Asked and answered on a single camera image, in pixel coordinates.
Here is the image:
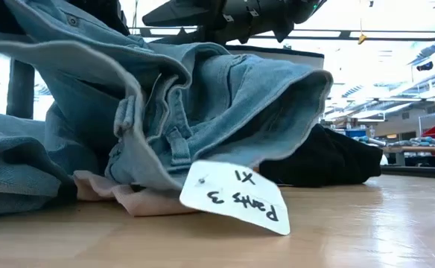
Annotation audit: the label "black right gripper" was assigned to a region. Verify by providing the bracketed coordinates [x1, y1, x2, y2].
[142, 0, 296, 45]

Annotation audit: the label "light blue denim jeans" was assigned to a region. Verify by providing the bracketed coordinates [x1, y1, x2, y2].
[0, 0, 334, 217]

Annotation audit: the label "white tag reading Pants 3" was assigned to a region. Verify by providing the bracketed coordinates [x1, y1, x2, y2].
[179, 159, 291, 236]

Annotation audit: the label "pale pink garment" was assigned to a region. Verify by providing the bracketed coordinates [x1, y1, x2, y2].
[72, 170, 200, 217]

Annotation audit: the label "black garment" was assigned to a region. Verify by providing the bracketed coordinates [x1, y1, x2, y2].
[258, 124, 384, 188]

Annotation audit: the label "navy white striped fabric basket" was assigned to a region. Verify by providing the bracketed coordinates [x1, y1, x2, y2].
[224, 44, 326, 71]

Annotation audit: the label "black pillar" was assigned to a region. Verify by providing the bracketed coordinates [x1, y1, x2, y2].
[5, 57, 36, 120]

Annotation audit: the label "yellow hanging connector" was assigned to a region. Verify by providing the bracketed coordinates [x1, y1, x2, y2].
[357, 0, 367, 45]

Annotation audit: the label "wooden workbench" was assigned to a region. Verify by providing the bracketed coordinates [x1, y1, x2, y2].
[383, 146, 435, 167]

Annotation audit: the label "black overhead frame beam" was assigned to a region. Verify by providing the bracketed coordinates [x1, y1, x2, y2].
[127, 26, 435, 42]

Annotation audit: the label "black aluminium table frame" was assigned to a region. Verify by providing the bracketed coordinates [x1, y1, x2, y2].
[380, 165, 435, 180]

